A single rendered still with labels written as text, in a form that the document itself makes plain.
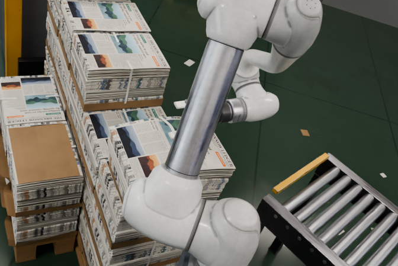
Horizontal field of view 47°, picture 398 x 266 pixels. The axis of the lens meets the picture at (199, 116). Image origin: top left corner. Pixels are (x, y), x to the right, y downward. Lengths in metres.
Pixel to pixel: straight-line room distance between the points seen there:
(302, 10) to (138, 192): 0.64
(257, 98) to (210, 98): 0.51
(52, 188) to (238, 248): 1.11
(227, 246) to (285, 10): 0.63
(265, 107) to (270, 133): 1.98
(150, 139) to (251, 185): 1.62
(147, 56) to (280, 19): 1.03
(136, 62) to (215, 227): 1.01
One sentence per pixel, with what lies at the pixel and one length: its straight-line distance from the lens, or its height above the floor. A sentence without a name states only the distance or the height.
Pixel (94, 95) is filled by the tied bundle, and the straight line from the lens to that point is 2.04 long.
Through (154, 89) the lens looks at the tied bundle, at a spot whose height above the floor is 0.94.
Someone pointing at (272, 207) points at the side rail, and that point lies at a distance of 1.99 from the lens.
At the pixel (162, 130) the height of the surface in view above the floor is 1.08.
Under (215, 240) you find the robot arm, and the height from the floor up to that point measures 1.21.
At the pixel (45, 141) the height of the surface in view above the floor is 0.60.
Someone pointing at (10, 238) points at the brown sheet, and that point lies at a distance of 2.46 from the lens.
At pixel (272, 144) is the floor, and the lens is 3.57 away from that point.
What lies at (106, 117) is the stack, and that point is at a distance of 2.08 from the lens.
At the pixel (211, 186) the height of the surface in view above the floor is 0.97.
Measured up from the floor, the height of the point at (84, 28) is 1.07.
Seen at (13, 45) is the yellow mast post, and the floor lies 0.43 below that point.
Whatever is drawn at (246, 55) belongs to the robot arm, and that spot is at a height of 1.41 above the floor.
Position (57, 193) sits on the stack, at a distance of 2.19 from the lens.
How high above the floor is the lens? 2.20
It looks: 38 degrees down
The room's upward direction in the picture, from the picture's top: 19 degrees clockwise
